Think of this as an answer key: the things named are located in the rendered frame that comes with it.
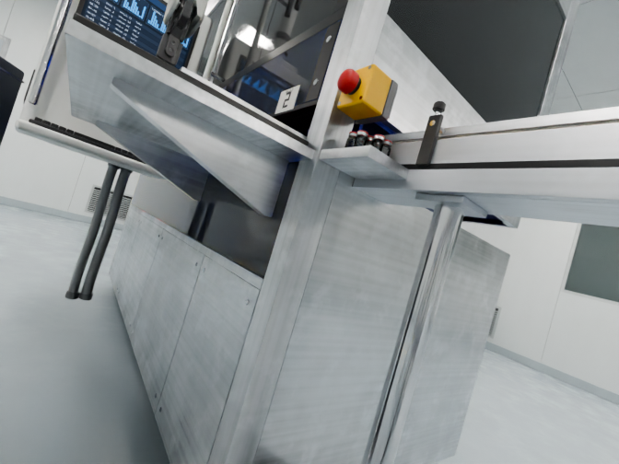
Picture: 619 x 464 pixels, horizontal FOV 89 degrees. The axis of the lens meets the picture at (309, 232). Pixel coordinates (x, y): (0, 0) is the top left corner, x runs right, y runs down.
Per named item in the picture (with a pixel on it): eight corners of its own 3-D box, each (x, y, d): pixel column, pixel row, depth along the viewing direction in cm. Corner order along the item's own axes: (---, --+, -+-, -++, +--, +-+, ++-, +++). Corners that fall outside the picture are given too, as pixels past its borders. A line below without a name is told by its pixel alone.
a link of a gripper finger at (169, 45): (192, 25, 53) (180, 62, 53) (187, 31, 56) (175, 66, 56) (172, 12, 51) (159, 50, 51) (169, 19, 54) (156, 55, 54)
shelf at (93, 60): (220, 173, 123) (222, 168, 123) (340, 174, 67) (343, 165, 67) (71, 115, 94) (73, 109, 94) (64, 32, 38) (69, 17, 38)
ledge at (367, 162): (365, 183, 69) (367, 175, 69) (415, 185, 59) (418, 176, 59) (318, 159, 61) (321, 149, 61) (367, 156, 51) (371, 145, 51)
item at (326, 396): (232, 301, 283) (261, 207, 286) (448, 479, 119) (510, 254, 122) (103, 284, 222) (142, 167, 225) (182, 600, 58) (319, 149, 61)
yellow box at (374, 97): (360, 125, 64) (370, 91, 64) (388, 121, 58) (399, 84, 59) (333, 107, 60) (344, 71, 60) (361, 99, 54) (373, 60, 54)
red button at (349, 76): (346, 100, 59) (352, 80, 59) (361, 97, 56) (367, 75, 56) (332, 90, 57) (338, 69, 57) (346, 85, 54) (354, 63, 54)
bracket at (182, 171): (197, 201, 111) (208, 165, 111) (200, 201, 109) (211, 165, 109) (82, 164, 90) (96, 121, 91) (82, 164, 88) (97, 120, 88)
